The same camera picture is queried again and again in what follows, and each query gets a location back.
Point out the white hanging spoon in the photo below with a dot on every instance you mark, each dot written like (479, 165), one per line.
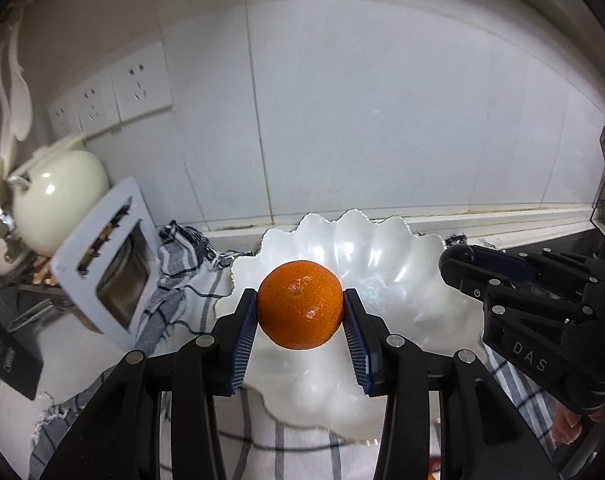
(20, 96)

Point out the cream ceramic teapot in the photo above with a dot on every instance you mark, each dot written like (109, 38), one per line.
(54, 190)

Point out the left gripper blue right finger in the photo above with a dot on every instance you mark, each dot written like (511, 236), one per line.
(366, 336)

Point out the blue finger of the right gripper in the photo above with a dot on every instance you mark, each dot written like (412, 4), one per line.
(498, 265)
(468, 279)

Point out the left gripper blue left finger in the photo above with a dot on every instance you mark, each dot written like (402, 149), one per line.
(234, 334)

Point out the white hanging ladle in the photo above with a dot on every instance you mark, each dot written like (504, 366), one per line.
(8, 142)

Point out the right human hand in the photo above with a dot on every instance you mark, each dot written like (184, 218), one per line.
(567, 425)

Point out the orange mandarin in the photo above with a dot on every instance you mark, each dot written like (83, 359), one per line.
(300, 305)

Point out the grey checked kitchen towel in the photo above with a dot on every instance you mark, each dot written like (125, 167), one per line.
(254, 445)

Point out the white scalloped ceramic bowl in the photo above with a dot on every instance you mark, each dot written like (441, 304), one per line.
(393, 287)

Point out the white wall socket strip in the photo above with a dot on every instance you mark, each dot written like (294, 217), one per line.
(133, 87)

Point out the black knife block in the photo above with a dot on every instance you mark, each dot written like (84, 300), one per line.
(19, 368)

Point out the small white lidded pot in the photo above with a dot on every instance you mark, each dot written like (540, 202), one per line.
(13, 251)

